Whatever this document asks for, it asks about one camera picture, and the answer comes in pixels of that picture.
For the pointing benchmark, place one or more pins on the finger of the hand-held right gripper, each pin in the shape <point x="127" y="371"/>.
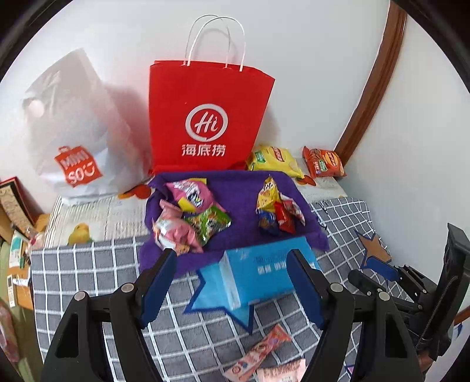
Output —
<point x="383" y="268"/>
<point x="367" y="281"/>

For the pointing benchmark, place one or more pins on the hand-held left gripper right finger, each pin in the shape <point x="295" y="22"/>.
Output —
<point x="306" y="290"/>

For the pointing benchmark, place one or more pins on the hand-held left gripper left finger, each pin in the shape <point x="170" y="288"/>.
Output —
<point x="161" y="283"/>

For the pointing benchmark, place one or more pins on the blue tissue pack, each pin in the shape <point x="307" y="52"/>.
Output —
<point x="257" y="271"/>

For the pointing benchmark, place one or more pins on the pink peach snack packet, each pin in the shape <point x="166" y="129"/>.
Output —
<point x="176" y="231"/>

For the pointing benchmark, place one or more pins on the green snack packet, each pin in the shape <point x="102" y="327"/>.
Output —
<point x="207" y="224"/>

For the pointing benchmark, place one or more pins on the blue snack packet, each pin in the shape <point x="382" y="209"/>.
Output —
<point x="267" y="224"/>

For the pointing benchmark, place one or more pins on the red white snack packet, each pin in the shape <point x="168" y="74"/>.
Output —
<point x="293" y="211"/>

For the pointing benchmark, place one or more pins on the grey checked blanket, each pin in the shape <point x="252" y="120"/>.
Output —
<point x="91" y="264"/>

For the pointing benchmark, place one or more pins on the pink strip snack packet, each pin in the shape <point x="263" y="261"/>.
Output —
<point x="260" y="349"/>

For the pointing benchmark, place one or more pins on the duck print quilt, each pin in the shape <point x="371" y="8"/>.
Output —
<point x="110" y="220"/>

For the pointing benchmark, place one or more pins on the pale pink snack packet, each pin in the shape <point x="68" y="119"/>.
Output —
<point x="282" y="373"/>

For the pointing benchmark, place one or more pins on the purple pink snack packet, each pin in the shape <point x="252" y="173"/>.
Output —
<point x="191" y="194"/>

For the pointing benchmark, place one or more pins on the yellow triangular snack packet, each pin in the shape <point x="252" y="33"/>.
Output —
<point x="268" y="194"/>

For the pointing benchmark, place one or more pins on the purple towel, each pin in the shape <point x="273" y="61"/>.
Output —
<point x="238" y="191"/>

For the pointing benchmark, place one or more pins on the orange chips bag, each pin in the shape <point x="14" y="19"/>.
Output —
<point x="325" y="161"/>

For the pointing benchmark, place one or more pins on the yellow chips bag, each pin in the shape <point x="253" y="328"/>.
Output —
<point x="275" y="159"/>

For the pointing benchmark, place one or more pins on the wooden nightstand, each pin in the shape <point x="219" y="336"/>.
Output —
<point x="24" y="297"/>

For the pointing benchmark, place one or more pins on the green white box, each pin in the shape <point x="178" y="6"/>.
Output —
<point x="18" y="246"/>

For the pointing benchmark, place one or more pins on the white remote control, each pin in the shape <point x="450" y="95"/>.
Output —
<point x="11" y="294"/>

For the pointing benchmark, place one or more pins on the pink plastic bag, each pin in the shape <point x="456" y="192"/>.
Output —
<point x="7" y="330"/>

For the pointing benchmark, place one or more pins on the brown cardboard board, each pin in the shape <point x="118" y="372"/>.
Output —
<point x="5" y="227"/>

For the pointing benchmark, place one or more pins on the white plastic shopping bag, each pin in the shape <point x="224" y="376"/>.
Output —
<point x="84" y="128"/>

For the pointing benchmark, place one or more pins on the red paper bag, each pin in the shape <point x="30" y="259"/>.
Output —
<point x="205" y="92"/>

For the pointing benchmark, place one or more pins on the brown wooden door frame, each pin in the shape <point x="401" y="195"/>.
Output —
<point x="374" y="80"/>

